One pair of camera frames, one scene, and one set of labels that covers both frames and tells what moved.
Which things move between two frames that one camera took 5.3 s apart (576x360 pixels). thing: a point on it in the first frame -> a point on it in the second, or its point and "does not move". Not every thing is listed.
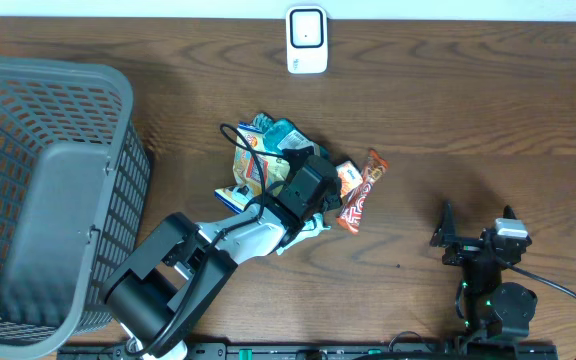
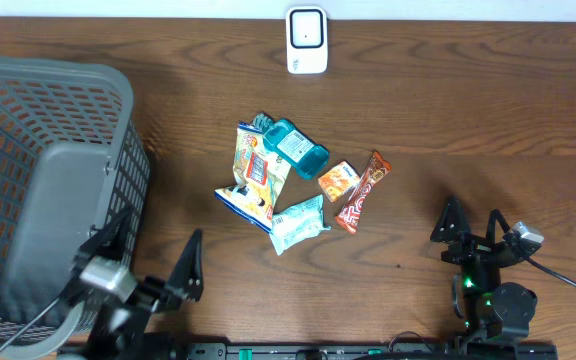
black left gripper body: [332, 199] -> [151, 297]
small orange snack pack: [348, 177] does not move
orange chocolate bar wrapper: [351, 213] does not move
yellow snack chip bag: [256, 171] does not move
